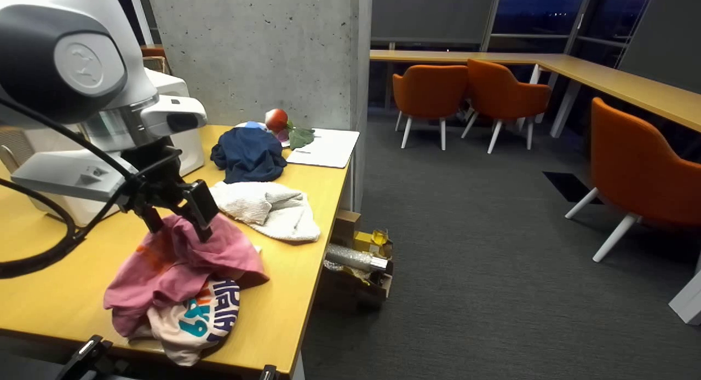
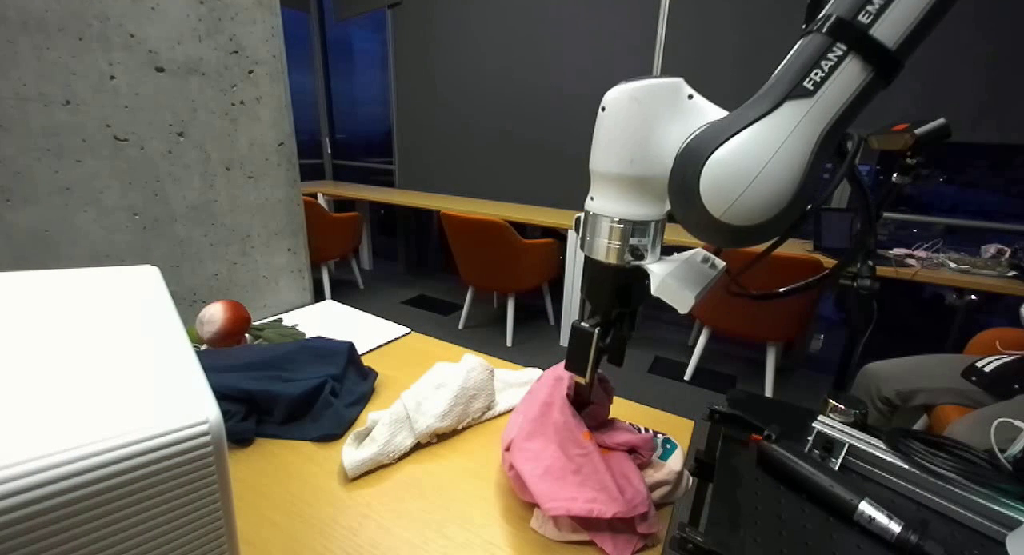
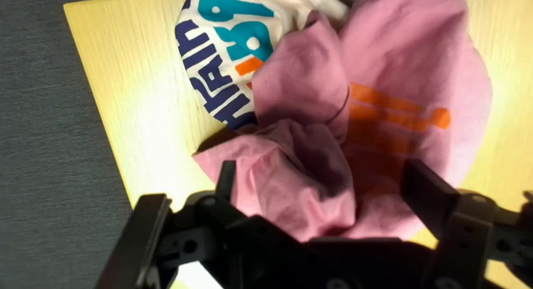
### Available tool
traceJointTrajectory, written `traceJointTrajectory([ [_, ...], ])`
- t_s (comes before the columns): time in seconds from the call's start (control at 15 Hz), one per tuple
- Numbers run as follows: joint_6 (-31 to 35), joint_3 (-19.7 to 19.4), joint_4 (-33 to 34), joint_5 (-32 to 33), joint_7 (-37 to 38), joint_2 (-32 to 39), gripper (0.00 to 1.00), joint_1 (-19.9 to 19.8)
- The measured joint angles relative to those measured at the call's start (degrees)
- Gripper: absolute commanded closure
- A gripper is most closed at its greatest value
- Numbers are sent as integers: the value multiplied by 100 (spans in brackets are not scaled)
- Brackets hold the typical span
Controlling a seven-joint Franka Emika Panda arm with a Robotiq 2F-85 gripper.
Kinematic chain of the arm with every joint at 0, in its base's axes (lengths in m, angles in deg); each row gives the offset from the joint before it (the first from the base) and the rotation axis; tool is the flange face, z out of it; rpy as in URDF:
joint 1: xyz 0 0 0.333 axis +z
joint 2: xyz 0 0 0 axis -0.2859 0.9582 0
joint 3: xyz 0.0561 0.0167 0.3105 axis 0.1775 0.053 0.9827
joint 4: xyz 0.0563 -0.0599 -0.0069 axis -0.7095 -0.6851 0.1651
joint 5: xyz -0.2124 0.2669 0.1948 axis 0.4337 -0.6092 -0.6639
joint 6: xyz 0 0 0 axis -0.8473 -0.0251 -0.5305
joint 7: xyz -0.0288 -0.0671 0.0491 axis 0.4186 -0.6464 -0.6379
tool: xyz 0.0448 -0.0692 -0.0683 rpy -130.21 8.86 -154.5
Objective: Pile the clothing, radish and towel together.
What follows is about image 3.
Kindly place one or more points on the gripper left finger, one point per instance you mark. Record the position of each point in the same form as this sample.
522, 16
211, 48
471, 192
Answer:
195, 239

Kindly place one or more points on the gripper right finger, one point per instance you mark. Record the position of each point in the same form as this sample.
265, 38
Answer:
462, 230

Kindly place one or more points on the pink shirt with orange print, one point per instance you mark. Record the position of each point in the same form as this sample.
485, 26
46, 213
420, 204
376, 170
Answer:
387, 64

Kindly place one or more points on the white shirt with blue print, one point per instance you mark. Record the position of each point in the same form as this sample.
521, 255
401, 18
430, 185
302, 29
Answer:
225, 51

